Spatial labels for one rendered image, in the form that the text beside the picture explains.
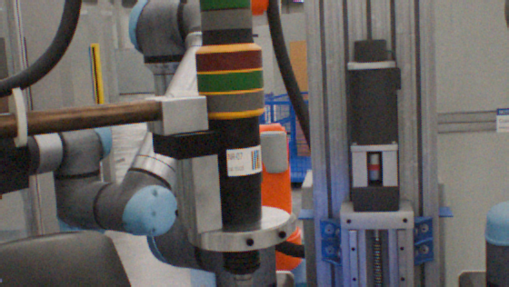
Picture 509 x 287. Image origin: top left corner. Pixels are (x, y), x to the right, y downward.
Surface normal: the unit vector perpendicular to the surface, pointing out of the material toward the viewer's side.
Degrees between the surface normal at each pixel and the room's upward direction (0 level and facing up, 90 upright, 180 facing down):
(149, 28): 90
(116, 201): 62
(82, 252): 35
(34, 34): 90
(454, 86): 90
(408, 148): 90
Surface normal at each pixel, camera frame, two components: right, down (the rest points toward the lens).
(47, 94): 0.93, 0.00
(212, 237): -0.47, 0.16
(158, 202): 0.83, 0.05
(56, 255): 0.39, -0.76
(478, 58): -0.07, 0.15
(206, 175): 0.51, 0.10
